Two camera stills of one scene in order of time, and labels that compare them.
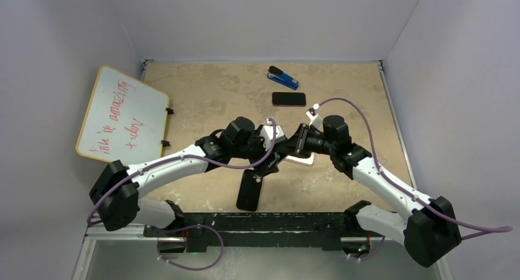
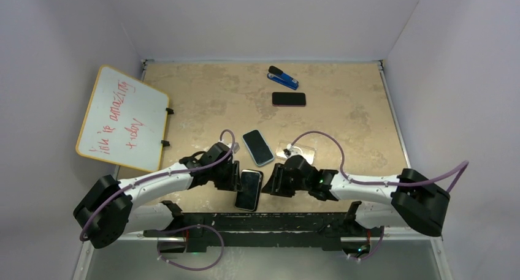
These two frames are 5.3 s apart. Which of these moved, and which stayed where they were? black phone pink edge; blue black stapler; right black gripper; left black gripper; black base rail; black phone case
Moved: right black gripper; left black gripper
Stayed: black phone pink edge; black base rail; black phone case; blue black stapler
